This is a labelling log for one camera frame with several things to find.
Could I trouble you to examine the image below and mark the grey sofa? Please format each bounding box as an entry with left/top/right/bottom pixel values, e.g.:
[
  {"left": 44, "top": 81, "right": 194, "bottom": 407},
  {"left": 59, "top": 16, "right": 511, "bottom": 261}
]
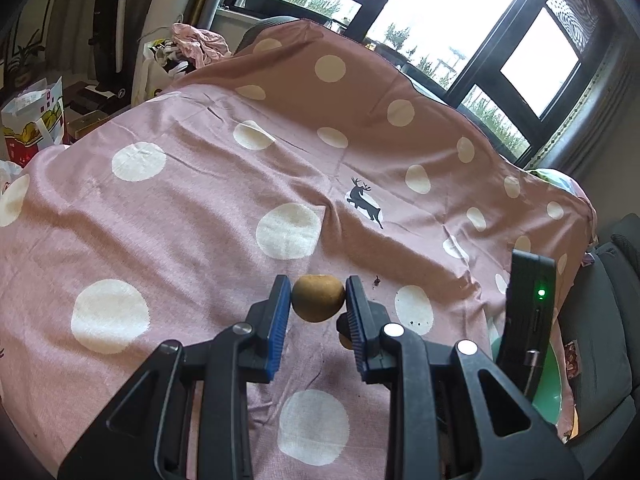
[{"left": 552, "top": 212, "right": 640, "bottom": 461}]

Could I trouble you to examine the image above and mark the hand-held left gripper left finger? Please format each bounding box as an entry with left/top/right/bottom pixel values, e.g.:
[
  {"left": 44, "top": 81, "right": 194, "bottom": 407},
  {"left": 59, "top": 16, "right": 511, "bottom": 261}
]
[{"left": 57, "top": 274, "right": 292, "bottom": 480}]

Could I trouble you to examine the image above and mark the black upright vacuum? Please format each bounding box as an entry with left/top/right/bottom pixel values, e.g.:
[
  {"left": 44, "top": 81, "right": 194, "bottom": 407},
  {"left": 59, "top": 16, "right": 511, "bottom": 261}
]
[{"left": 89, "top": 0, "right": 129, "bottom": 97}]

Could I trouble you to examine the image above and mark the printed paper bag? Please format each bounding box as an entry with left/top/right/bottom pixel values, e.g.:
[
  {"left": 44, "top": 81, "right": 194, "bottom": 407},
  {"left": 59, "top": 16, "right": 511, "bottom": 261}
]
[{"left": 0, "top": 76, "right": 66, "bottom": 168}]

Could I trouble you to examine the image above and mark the grey curtain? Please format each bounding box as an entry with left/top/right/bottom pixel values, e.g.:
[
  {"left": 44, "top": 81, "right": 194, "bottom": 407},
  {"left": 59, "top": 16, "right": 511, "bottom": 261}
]
[{"left": 520, "top": 35, "right": 640, "bottom": 181}]

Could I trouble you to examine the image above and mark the pink clothes pile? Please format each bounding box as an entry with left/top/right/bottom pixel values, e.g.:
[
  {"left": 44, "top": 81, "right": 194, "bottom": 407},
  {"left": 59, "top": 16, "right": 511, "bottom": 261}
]
[{"left": 170, "top": 22, "right": 233, "bottom": 68}]

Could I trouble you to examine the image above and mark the brown wooden furniture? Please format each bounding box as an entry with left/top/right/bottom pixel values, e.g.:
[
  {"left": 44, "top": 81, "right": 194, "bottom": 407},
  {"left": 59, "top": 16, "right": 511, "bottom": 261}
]
[{"left": 62, "top": 82, "right": 113, "bottom": 143}]

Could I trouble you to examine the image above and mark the green plastic basin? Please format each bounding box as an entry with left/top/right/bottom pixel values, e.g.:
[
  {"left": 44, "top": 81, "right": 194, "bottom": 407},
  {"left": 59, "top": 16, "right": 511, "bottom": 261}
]
[{"left": 489, "top": 334, "right": 566, "bottom": 428}]

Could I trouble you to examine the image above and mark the light blue bedding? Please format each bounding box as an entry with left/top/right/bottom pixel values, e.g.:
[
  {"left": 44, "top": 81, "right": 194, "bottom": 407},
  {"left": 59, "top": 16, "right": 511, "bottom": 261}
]
[{"left": 530, "top": 167, "right": 581, "bottom": 193}]

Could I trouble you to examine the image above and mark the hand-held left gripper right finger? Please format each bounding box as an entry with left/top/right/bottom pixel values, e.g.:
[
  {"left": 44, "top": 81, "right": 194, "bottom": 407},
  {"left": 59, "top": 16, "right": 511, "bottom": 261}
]
[{"left": 345, "top": 274, "right": 583, "bottom": 480}]

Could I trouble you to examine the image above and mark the dark potted plant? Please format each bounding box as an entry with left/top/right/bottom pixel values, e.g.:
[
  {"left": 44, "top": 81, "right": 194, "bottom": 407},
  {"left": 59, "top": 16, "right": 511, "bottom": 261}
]
[{"left": 5, "top": 30, "right": 46, "bottom": 86}]

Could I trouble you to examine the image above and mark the black framed window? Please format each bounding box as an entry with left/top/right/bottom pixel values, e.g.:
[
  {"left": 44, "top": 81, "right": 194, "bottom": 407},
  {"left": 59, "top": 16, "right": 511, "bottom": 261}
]
[{"left": 215, "top": 0, "right": 640, "bottom": 161}]

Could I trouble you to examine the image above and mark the small printed packet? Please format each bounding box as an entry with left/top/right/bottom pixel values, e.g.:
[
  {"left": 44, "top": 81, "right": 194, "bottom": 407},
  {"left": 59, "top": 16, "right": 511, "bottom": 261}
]
[{"left": 564, "top": 340, "right": 583, "bottom": 378}]

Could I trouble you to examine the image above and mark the brown round fruit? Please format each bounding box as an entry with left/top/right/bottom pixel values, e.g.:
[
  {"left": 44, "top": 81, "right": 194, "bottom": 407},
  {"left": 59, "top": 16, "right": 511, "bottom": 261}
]
[
  {"left": 337, "top": 312, "right": 357, "bottom": 351},
  {"left": 291, "top": 273, "right": 346, "bottom": 323}
]

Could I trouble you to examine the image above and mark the white plastic bag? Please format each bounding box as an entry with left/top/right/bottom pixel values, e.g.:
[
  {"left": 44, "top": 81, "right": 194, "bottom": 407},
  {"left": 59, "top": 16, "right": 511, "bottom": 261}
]
[{"left": 131, "top": 37, "right": 193, "bottom": 106}]

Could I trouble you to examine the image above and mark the pink polka dot blanket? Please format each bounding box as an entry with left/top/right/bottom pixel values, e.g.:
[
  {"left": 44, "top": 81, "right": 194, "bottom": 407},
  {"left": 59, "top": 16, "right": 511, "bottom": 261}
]
[{"left": 0, "top": 19, "right": 598, "bottom": 480}]

